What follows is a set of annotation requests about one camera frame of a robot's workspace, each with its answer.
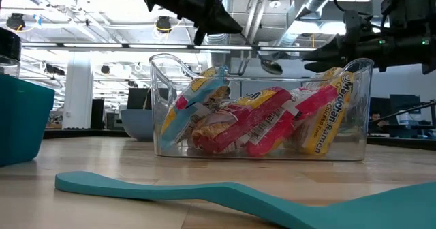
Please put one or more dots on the silver metal spoon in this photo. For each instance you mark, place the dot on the silver metal spoon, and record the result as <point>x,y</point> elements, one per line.
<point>270,67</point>

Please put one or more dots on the red Maruchan ramen packet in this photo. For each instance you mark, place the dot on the red Maruchan ramen packet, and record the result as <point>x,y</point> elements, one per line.
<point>238,126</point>
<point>279,133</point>

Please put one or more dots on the white bottle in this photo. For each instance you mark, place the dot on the white bottle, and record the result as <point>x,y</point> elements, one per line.
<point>404,118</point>

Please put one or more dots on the blue bowl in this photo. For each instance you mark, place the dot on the blue bowl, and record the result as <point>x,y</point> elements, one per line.
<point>136,125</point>

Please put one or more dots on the black cabinet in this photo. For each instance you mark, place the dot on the black cabinet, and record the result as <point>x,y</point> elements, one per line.
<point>97,114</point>

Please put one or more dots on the black-lid spice jar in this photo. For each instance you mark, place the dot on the black-lid spice jar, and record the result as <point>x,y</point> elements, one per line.
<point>8,48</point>

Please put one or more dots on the black ceiling-mounted device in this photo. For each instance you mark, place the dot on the black ceiling-mounted device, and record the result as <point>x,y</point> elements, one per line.
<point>15,22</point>
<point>163,24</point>

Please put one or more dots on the teal rectangular tray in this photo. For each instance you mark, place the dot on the teal rectangular tray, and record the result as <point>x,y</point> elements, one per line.
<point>24,120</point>

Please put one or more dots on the person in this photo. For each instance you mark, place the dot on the person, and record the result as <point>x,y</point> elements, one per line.
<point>375,117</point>

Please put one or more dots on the teal lid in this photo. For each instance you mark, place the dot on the teal lid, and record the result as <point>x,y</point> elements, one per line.
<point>238,195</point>

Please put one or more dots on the yellow chicken ramen packet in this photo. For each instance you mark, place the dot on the yellow chicken ramen packet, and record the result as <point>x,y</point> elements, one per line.
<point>327,130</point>

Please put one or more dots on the blue ramen packet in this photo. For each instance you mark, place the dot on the blue ramen packet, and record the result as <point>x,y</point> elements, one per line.
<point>194,99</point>

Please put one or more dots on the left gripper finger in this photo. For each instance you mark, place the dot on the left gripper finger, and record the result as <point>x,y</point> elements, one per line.
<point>190,7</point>
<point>209,4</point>

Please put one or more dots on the dark background monitor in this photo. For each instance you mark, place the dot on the dark background monitor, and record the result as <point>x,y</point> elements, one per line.
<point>405,103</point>
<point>379,104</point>
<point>138,97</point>

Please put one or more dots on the clear plastic bin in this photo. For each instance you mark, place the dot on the clear plastic bin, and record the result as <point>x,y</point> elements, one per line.
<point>357,147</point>

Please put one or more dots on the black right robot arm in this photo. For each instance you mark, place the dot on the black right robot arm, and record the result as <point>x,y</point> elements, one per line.
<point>408,0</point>

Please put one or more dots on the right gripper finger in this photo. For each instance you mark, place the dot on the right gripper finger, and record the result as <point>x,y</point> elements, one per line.
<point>323,66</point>
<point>327,50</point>

